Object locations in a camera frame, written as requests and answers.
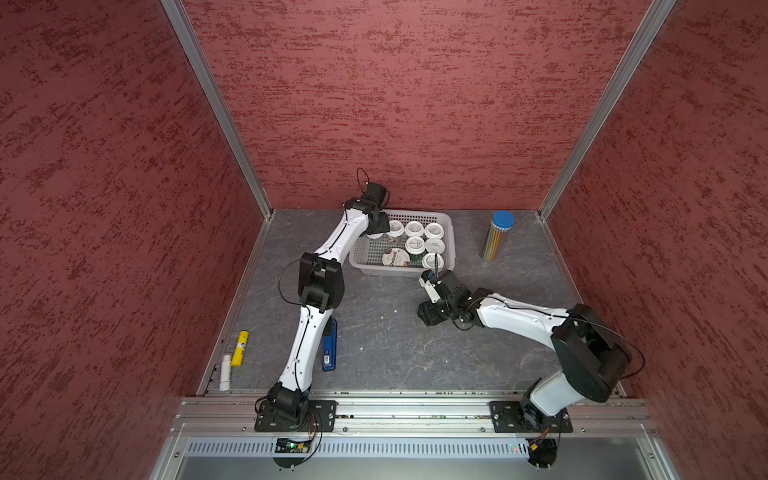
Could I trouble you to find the wide Chobani yogurt tub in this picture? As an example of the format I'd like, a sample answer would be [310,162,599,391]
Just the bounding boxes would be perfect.
[382,248,410,268]

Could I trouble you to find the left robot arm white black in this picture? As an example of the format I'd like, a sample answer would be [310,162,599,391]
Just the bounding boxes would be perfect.
[266,194,389,428]

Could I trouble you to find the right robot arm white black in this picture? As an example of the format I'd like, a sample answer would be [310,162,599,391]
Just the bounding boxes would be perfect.
[417,278,632,423]

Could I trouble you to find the white plastic perforated basket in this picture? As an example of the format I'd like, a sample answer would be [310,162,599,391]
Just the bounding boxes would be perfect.
[349,209,457,277]

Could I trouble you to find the blue-capped tube of sticks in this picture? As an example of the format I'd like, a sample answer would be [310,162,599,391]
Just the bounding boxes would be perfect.
[481,210,515,262]

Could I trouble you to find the blue black stapler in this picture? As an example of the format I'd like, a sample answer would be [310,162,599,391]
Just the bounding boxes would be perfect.
[322,317,338,372]

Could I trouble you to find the yellow marker pen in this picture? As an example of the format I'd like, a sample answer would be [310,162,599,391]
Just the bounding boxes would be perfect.
[230,330,250,368]

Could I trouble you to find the white marker pen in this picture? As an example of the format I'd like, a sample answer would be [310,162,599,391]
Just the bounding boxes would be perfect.
[219,354,232,392]

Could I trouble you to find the white vented strip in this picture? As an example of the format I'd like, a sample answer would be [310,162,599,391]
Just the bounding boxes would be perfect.
[184,437,529,460]

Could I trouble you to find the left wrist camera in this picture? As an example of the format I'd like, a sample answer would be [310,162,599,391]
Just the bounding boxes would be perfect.
[361,182,390,209]

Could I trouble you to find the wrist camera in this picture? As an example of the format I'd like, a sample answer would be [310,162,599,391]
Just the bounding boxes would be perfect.
[361,182,390,209]
[419,270,471,303]

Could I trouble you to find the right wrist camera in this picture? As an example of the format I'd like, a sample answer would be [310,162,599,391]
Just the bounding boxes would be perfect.
[419,270,471,303]

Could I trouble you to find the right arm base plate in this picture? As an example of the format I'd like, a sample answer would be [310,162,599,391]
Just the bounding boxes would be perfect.
[488,401,573,434]

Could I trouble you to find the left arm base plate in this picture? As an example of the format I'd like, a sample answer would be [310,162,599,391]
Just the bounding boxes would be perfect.
[253,400,338,434]

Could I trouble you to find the right controller board with wires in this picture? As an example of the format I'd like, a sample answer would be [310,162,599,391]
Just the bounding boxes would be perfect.
[528,439,559,470]

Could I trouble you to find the controller board with wires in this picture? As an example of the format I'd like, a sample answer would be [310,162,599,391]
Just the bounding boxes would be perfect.
[272,438,319,469]
[528,439,559,470]

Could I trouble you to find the left controller board with wires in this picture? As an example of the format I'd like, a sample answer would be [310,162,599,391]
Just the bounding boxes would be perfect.
[272,438,319,469]

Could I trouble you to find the aluminium front rail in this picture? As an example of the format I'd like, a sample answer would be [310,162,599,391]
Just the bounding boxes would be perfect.
[170,392,658,438]

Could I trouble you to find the left aluminium corner post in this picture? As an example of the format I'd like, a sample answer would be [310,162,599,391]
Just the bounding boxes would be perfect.
[161,0,274,221]

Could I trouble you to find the aluminium corner post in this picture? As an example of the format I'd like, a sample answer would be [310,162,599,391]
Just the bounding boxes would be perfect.
[161,0,274,221]
[538,0,676,223]

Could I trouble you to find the right aluminium corner post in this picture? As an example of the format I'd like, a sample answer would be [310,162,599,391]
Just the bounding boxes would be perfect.
[538,0,676,223]

